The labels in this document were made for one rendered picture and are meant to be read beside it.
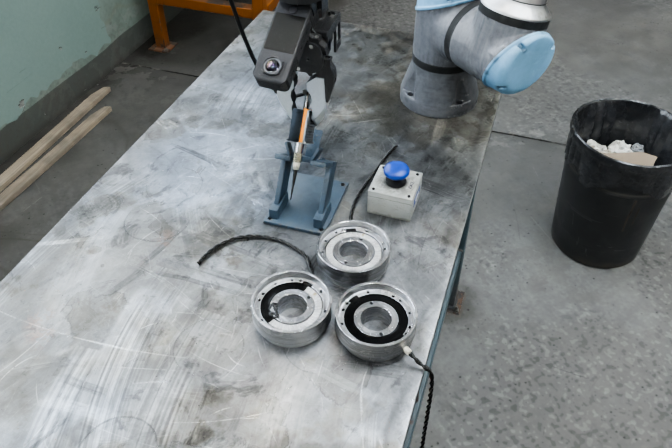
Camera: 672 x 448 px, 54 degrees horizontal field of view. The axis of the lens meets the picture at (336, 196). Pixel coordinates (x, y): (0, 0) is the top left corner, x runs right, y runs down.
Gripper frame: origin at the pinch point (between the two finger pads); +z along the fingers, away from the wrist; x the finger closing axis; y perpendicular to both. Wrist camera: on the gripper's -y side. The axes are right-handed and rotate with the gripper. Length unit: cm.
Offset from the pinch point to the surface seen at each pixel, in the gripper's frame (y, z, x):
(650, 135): 104, 69, -70
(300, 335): -28.0, 11.2, -8.9
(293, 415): -37.0, 13.8, -11.1
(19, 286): -29.8, 14.5, 32.5
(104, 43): 138, 93, 146
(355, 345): -27.4, 11.2, -15.8
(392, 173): 2.1, 9.2, -13.0
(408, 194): 1.0, 11.9, -15.9
